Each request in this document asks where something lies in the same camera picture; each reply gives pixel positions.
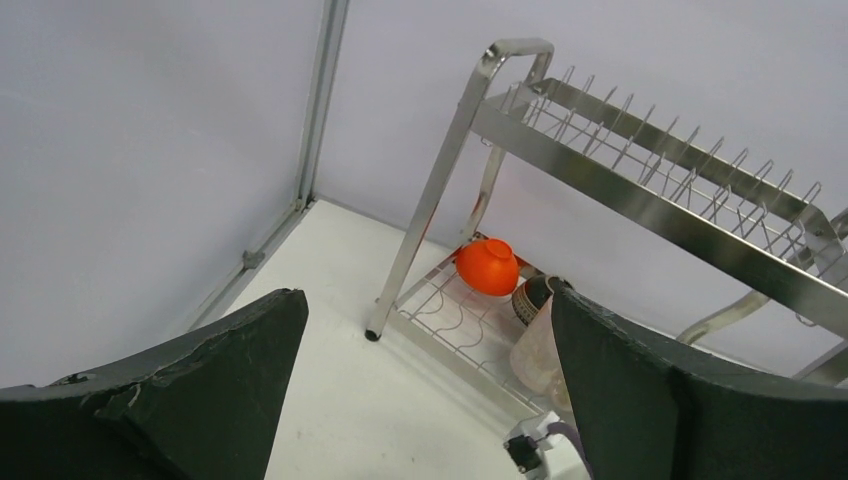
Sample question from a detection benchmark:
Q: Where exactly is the stainless steel dish rack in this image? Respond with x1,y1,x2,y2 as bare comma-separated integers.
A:
365,38,847,416

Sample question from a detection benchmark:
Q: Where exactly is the orange plastic bowl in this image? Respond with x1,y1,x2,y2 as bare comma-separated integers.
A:
455,238,519,297

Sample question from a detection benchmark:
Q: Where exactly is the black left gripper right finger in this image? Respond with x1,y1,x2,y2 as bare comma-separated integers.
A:
551,288,847,479

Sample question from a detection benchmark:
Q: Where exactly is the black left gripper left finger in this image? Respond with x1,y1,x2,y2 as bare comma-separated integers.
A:
1,288,309,479

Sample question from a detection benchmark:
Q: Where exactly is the brown patterned ceramic bowl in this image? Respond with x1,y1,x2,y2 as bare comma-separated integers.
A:
510,274,571,326

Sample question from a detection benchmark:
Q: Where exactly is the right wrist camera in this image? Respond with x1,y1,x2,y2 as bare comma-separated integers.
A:
503,411,572,479

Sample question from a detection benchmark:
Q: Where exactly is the translucent pink glass mug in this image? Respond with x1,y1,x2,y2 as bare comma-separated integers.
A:
510,297,573,413

